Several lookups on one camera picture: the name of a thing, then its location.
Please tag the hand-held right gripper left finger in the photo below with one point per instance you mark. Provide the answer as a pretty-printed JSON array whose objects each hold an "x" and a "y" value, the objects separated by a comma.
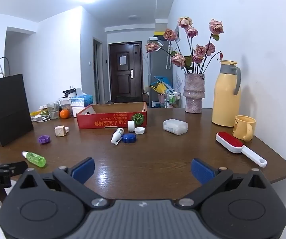
[{"x": 83, "y": 170}]

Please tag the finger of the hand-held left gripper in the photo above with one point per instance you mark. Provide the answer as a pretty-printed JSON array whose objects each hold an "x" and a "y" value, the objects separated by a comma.
[{"x": 16, "y": 166}]

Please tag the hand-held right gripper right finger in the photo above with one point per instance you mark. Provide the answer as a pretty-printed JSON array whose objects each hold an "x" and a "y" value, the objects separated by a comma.
[{"x": 202, "y": 170}]

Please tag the green spray bottle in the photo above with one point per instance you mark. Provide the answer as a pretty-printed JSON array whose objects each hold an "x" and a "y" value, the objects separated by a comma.
[{"x": 36, "y": 158}]

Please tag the purple ridged cap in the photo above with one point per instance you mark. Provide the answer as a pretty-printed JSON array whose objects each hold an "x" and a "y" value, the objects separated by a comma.
[{"x": 44, "y": 140}]

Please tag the red lint brush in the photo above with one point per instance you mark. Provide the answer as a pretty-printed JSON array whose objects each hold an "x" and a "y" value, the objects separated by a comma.
[{"x": 230, "y": 140}]

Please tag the beige flip-lid box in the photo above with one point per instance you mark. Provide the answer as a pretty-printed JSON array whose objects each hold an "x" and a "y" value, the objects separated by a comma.
[{"x": 59, "y": 131}]

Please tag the small white bottle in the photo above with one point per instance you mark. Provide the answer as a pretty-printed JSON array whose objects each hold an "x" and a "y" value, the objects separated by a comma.
[{"x": 118, "y": 134}]

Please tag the red cardboard box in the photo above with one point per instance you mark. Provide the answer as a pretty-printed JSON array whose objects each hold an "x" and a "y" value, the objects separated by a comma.
[{"x": 103, "y": 123}]

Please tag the blue ridged cap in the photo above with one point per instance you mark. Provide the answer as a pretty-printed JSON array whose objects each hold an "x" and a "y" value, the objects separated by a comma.
[{"x": 128, "y": 138}]

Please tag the white tape roll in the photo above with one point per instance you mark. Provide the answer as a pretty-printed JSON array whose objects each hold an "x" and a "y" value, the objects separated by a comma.
[{"x": 131, "y": 126}]

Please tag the clear plastic box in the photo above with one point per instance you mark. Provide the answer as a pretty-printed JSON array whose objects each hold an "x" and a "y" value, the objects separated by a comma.
[{"x": 175, "y": 127}]

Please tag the black paper bag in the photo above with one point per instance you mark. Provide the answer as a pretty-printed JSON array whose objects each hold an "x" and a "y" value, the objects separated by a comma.
[{"x": 8, "y": 109}]

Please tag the yellow mug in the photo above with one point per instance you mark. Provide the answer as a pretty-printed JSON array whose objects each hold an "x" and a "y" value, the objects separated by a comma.
[{"x": 241, "y": 128}]

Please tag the orange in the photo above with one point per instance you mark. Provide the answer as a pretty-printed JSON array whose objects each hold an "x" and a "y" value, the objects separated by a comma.
[{"x": 64, "y": 114}]

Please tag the white purple tissue pack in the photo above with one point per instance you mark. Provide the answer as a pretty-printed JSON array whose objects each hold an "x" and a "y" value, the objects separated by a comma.
[{"x": 78, "y": 110}]

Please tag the glass cup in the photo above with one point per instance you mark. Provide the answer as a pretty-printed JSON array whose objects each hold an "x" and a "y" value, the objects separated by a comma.
[{"x": 53, "y": 112}]

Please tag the white round cap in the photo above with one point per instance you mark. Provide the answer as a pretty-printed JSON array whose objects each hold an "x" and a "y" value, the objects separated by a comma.
[{"x": 139, "y": 130}]

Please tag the blue tissue pack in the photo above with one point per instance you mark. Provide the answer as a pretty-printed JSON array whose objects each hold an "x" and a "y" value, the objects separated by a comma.
[{"x": 82, "y": 100}]

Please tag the yellow thermos jug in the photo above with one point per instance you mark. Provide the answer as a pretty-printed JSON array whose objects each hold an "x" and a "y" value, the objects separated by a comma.
[{"x": 225, "y": 99}]

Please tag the pink ceramic vase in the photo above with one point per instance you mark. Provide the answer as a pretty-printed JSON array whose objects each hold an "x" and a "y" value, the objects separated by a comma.
[{"x": 194, "y": 94}]

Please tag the storage trolley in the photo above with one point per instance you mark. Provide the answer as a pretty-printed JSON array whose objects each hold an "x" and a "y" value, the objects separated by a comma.
[{"x": 172, "y": 99}]

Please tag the yellow watering can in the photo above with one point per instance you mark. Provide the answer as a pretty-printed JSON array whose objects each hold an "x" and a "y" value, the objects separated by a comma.
[{"x": 160, "y": 87}]

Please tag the dark wooden door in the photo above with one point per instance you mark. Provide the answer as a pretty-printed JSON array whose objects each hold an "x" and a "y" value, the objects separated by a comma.
[{"x": 125, "y": 84}]

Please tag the bunch of dried roses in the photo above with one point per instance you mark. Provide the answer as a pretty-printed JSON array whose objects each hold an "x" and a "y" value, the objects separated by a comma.
[{"x": 177, "y": 59}]

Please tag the grey refrigerator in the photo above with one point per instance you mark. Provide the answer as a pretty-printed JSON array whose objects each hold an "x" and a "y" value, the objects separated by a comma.
[{"x": 158, "y": 64}]

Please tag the white paper notice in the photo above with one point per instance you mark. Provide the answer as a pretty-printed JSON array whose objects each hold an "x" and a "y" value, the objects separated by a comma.
[{"x": 122, "y": 60}]

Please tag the yellow and black box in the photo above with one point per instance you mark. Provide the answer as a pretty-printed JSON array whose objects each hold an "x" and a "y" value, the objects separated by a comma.
[{"x": 161, "y": 33}]

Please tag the round ceiling lamp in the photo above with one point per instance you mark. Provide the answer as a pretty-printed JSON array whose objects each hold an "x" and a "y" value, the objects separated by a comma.
[{"x": 133, "y": 17}]

